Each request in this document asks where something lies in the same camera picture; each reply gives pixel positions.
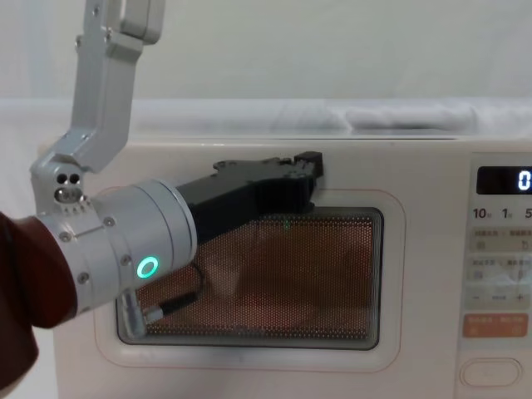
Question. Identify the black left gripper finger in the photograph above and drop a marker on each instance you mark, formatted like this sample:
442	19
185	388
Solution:
309	162
302	195

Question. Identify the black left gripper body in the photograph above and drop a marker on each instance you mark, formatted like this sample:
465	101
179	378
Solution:
232	195

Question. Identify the cream microwave oven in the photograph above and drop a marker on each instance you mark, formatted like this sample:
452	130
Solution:
424	270

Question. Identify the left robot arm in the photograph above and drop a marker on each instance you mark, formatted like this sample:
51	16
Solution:
108	241

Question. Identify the white curtain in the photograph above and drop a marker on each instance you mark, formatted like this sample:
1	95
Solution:
291	50

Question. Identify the oven control panel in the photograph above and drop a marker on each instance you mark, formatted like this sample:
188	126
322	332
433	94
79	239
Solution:
494	270

